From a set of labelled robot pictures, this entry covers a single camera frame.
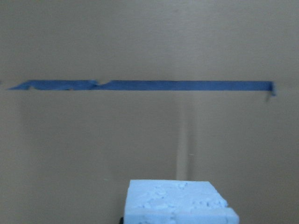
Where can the brown paper table cover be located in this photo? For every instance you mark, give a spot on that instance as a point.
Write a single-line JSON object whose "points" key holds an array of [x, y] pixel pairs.
{"points": [[66, 157]]}

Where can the light blue foam block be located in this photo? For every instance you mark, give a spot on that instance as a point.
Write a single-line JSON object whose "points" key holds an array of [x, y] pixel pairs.
{"points": [[176, 202]]}

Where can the short blue tape strip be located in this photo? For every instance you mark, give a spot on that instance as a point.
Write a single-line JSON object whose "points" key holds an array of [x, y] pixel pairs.
{"points": [[137, 85]]}

